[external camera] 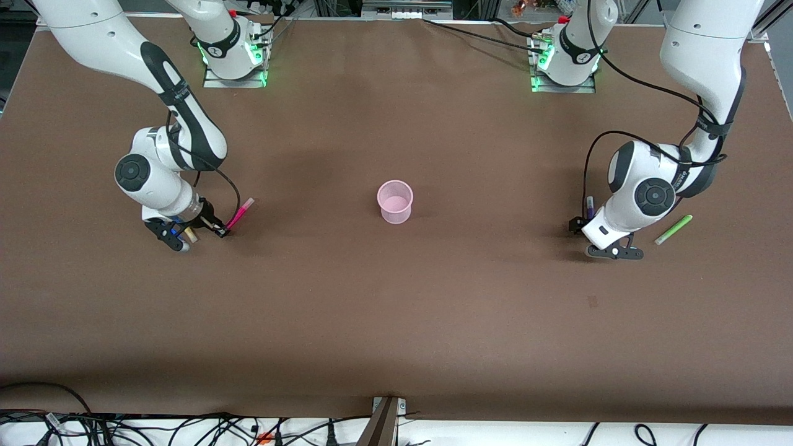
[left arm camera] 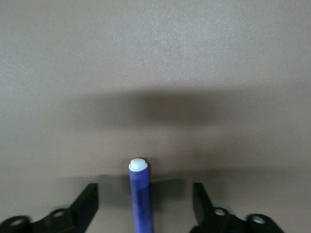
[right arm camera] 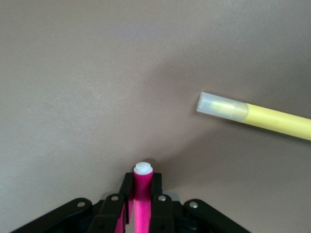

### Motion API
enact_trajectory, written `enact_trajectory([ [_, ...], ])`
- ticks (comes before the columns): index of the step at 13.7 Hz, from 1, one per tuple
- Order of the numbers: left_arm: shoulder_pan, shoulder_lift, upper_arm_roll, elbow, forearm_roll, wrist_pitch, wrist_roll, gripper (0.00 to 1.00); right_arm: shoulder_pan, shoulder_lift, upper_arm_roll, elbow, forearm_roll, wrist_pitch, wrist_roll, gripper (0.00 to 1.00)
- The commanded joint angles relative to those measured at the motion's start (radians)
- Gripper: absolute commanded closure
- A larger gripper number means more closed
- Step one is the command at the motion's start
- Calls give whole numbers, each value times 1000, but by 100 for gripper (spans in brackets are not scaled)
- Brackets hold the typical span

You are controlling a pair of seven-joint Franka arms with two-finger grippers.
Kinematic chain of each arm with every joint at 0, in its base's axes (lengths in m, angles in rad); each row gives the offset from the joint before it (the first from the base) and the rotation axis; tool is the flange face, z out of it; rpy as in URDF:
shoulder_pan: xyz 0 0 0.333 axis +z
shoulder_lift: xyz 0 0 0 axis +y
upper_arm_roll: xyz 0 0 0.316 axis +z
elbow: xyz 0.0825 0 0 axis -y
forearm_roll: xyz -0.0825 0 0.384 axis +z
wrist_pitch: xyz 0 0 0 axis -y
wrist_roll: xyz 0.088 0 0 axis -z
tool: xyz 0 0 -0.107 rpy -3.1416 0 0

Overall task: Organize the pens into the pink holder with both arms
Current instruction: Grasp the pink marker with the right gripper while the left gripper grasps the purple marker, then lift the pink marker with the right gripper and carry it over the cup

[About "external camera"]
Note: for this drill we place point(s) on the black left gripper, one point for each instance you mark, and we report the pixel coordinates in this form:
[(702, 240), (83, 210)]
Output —
[(577, 224)]

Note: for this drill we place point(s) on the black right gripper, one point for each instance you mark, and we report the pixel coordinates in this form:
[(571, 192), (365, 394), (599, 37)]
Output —
[(209, 217)]

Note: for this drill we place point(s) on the purple pen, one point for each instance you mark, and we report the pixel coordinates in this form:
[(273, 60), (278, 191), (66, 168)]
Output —
[(590, 207)]

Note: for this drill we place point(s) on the pink pen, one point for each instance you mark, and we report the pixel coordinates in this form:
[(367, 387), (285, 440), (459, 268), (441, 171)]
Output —
[(240, 214)]

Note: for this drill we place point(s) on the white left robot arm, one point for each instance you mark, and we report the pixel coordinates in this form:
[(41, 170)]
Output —
[(706, 37)]

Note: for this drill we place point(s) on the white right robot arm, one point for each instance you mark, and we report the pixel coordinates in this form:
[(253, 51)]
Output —
[(93, 31)]

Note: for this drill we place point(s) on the pink pen holder cup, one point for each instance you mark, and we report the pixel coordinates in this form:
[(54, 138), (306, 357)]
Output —
[(395, 204)]

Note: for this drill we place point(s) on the yellow pen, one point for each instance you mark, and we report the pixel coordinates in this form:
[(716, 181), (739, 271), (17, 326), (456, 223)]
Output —
[(191, 235)]

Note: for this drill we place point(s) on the green pen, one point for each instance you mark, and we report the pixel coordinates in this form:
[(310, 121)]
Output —
[(673, 230)]

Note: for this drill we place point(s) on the grey metal support beam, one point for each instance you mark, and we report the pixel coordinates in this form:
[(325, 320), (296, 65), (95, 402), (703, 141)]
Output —
[(379, 427)]

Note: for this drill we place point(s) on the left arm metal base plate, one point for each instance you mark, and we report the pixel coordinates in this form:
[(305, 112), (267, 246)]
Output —
[(564, 88)]

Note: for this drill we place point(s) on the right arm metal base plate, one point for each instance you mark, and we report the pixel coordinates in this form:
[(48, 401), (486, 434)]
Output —
[(235, 83)]

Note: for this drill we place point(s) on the silver mounting bracket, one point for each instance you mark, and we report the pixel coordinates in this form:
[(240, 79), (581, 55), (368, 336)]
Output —
[(401, 406)]

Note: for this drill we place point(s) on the silver aluminium frame rail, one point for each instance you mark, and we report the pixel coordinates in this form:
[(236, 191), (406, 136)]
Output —
[(406, 7)]

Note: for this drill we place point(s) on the aluminium corner post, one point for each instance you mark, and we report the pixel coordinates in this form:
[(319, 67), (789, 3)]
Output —
[(771, 21)]

